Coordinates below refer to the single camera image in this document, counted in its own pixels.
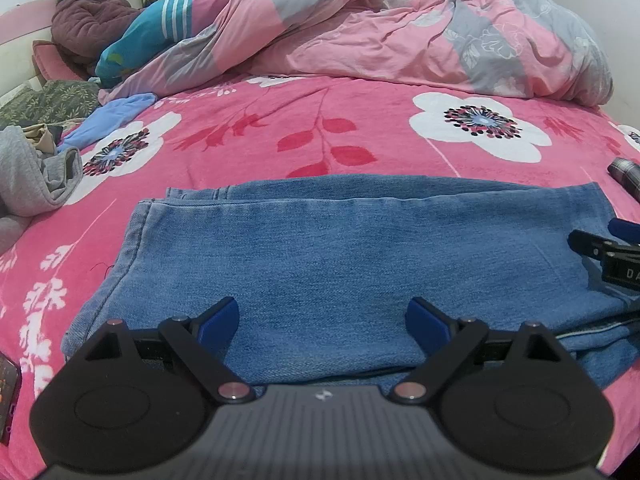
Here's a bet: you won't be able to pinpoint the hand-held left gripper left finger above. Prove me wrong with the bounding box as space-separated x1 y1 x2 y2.
85 296 256 405

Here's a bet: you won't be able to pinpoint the beige garment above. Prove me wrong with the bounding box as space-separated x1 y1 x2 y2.
22 122 58 153

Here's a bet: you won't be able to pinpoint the white pink padded headboard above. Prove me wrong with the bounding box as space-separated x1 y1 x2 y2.
0 0 63 98

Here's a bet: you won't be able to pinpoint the black white plaid shirt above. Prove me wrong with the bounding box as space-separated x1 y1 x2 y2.
609 157 640 193

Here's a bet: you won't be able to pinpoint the blue denim jeans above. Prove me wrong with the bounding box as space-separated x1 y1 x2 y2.
61 174 640 393

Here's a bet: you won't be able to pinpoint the pink floral bed sheet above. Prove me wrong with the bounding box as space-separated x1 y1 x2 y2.
0 72 640 478

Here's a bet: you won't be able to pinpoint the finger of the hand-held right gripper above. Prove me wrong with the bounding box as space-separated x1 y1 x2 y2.
568 229 618 263
607 217 640 248

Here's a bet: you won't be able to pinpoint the teal pink striped quilt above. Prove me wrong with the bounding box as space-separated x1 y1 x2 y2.
95 0 311 88

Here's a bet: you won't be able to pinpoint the grey sweater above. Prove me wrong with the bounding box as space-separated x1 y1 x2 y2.
0 125 83 256

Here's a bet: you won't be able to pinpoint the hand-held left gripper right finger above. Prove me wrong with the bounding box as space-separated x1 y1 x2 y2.
390 297 568 405

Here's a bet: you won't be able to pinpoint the light blue garment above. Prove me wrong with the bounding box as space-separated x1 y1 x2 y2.
57 92 156 153

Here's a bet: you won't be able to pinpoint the black smartphone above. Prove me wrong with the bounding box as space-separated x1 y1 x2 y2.
0 351 22 445

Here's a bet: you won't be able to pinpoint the green patterned pillow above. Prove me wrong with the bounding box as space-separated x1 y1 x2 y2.
0 79 101 128

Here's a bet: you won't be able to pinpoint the red pillow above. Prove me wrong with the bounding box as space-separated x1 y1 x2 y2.
32 40 88 83

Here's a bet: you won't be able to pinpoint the pink grey floral quilt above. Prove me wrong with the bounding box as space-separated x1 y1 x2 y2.
98 0 615 107

